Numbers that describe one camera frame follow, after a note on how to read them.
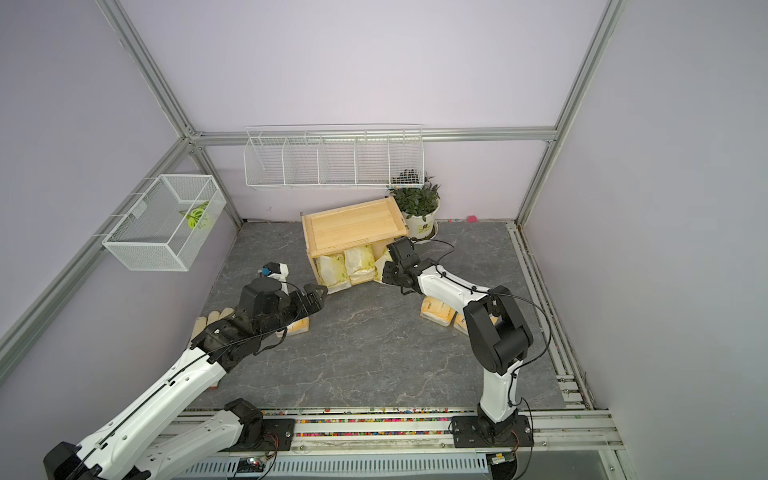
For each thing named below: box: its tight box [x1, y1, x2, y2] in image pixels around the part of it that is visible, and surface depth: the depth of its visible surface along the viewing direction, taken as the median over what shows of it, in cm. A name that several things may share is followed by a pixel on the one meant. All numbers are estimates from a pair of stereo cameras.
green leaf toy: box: [179, 201, 209, 230], surface depth 83 cm
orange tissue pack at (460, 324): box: [453, 313, 469, 336], surface depth 91 cm
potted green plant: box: [387, 176, 441, 242], surface depth 106 cm
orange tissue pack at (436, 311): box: [420, 296, 457, 327], surface depth 93 cm
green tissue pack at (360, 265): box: [344, 244, 376, 286], surface depth 102 cm
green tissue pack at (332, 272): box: [313, 254, 352, 295], surface depth 101 cm
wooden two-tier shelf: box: [300, 196, 410, 293], surface depth 94 cm
